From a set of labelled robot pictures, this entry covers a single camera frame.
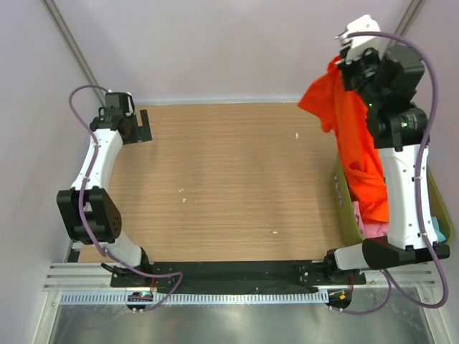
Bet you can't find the pink t-shirt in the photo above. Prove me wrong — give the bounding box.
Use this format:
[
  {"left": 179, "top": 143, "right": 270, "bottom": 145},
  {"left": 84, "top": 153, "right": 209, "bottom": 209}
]
[{"left": 352, "top": 201, "right": 389, "bottom": 239}]

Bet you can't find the orange t-shirt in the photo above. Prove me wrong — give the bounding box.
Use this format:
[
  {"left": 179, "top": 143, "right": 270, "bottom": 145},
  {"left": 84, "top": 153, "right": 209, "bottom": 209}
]
[{"left": 298, "top": 57, "right": 389, "bottom": 224}]

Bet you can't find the green laundry basket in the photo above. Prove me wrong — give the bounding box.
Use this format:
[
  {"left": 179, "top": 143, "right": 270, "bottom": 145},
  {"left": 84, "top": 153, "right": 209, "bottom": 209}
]
[{"left": 330, "top": 158, "right": 454, "bottom": 246}]

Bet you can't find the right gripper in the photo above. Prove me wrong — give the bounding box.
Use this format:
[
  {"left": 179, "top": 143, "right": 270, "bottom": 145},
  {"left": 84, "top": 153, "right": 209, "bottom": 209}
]
[{"left": 336, "top": 42, "right": 384, "bottom": 110}]

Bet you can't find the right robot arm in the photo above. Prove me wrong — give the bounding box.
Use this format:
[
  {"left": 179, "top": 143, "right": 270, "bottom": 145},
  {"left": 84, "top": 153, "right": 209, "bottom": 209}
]
[{"left": 323, "top": 45, "right": 450, "bottom": 284}]

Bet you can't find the white slotted cable duct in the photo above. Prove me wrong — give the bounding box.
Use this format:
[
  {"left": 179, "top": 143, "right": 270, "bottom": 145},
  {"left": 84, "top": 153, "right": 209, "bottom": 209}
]
[{"left": 60, "top": 290, "right": 328, "bottom": 306}]

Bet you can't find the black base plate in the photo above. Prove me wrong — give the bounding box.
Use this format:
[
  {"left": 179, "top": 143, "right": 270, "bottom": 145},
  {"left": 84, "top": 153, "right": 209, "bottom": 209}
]
[{"left": 110, "top": 260, "right": 367, "bottom": 295}]

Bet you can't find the light blue t-shirt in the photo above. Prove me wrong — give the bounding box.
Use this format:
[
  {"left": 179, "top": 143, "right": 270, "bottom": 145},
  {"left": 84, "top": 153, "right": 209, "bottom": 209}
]
[{"left": 431, "top": 216, "right": 447, "bottom": 243}]

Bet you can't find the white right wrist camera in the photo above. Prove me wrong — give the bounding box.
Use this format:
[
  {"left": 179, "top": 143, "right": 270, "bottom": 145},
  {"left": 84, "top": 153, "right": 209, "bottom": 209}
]
[{"left": 335, "top": 14, "right": 380, "bottom": 64}]

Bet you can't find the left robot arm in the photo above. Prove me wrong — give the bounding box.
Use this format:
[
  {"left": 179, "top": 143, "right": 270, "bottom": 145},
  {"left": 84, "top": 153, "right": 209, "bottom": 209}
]
[{"left": 57, "top": 90, "right": 152, "bottom": 287}]

